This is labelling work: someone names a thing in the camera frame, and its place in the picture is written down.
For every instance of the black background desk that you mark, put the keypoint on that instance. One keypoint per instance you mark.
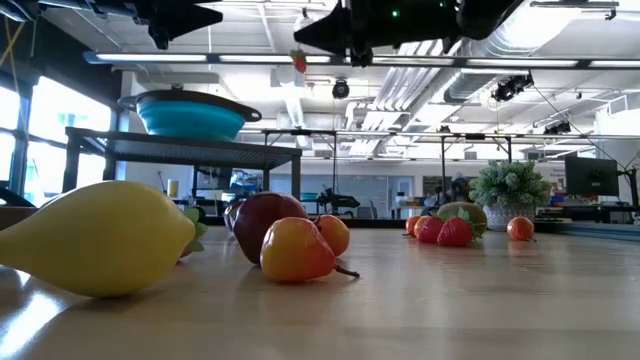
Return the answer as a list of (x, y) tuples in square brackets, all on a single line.
[(590, 212)]

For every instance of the dark red apple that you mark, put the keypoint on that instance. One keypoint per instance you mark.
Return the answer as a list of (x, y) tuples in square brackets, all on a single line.
[(260, 220)]

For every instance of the person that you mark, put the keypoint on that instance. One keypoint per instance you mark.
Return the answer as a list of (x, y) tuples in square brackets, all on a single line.
[(459, 187)]

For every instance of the black background robot arm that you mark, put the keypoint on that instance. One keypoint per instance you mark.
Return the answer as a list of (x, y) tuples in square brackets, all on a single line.
[(340, 201)]

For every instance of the black aluminium table frame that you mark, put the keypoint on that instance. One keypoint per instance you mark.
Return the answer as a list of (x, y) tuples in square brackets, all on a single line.
[(365, 222)]

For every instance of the blue collapsible colander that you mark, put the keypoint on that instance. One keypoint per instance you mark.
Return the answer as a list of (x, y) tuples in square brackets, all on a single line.
[(190, 122)]

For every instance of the black ceiling camera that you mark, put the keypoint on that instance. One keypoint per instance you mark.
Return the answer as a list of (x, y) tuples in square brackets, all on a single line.
[(557, 128), (511, 87), (340, 90)]

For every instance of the black bar with light strips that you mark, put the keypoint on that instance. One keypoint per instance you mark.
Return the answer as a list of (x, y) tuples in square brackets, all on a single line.
[(337, 59)]

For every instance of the black metal background frame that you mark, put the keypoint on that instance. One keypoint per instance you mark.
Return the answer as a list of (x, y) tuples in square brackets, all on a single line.
[(442, 160)]

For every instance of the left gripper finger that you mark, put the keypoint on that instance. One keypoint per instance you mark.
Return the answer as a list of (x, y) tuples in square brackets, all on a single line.
[(158, 37), (190, 20)]

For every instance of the green plant in white pot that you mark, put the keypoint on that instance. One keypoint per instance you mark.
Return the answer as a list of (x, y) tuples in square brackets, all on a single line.
[(510, 190)]

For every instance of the orange pear with stem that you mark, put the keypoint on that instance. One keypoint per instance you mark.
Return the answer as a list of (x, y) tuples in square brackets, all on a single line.
[(520, 228), (295, 250)]

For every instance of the yellow cylinder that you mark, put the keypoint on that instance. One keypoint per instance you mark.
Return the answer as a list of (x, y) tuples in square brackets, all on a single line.
[(173, 188)]

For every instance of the yellow plastic lemon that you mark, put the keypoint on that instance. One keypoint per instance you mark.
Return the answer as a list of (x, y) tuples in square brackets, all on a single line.
[(95, 240)]

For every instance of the blue machine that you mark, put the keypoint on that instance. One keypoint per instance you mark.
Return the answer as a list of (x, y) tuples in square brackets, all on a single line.
[(245, 181)]

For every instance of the grey perforated metal shelf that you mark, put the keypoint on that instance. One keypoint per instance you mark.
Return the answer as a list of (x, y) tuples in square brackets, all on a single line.
[(175, 150)]

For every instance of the black computer monitor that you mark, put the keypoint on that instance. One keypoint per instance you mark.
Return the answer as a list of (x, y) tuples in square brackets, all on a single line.
[(592, 176)]

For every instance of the small orange persimmon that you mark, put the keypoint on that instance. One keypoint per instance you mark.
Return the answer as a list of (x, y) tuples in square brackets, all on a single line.
[(411, 226)]

